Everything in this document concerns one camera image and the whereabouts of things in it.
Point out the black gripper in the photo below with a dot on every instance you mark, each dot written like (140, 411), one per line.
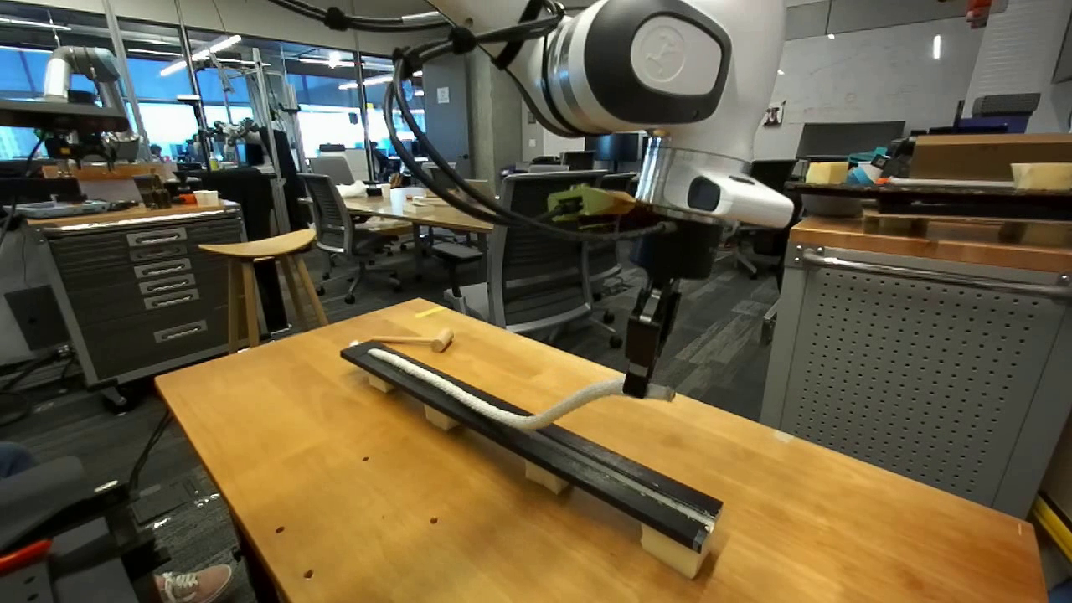
(678, 257)

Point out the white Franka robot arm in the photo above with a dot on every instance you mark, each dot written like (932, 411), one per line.
(658, 67)

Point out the long black block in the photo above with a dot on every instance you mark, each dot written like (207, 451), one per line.
(605, 472)

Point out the large wooden support block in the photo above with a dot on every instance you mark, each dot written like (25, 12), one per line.
(673, 550)

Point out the grey mesh office chair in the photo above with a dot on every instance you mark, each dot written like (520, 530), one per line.
(537, 280)

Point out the black computer monitor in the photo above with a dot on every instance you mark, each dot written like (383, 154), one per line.
(611, 150)

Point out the small wooden mallet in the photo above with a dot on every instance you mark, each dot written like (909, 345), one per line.
(439, 340)

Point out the beige tape roll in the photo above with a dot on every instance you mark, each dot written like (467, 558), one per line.
(826, 175)

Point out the wooden meeting table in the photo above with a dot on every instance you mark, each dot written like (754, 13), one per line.
(431, 212)

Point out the blue tool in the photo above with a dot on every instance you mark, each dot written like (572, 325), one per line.
(868, 167)

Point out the large dark display screen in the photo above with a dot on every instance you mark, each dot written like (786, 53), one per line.
(849, 138)

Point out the black shelf tray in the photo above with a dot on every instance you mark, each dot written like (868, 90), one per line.
(948, 201)

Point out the dark office chair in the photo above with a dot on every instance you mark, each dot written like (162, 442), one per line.
(330, 217)

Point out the wooden box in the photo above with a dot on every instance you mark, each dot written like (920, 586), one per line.
(989, 154)

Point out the wooden stool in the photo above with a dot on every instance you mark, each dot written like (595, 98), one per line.
(262, 243)

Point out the cream tape roll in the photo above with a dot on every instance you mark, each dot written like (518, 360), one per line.
(1044, 178)

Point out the person's shoe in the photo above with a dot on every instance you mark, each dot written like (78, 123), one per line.
(190, 583)

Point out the grey drawer cabinet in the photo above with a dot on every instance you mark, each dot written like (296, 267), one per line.
(123, 288)

